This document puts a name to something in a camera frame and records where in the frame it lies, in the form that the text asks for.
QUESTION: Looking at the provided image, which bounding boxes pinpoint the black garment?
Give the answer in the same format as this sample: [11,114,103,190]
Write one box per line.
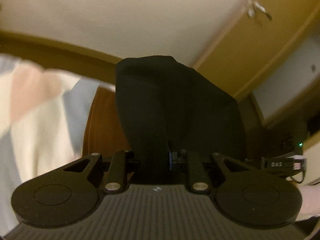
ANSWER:
[116,56,246,162]

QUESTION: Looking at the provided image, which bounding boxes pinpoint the checkered quilt bedspread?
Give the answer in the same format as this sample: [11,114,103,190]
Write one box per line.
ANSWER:
[1,54,115,236]

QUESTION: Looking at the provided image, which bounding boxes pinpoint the cream room door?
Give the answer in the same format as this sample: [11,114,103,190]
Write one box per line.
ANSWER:
[193,0,319,101]

